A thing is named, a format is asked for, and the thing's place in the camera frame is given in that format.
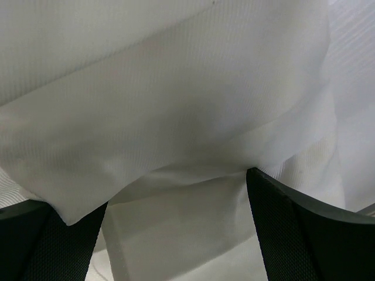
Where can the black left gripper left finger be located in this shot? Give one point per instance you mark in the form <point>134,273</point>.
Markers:
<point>37,245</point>

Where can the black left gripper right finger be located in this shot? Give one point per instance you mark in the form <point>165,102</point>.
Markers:
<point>302,238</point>

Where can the white pleated skirt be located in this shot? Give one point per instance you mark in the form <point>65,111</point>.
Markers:
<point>158,108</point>

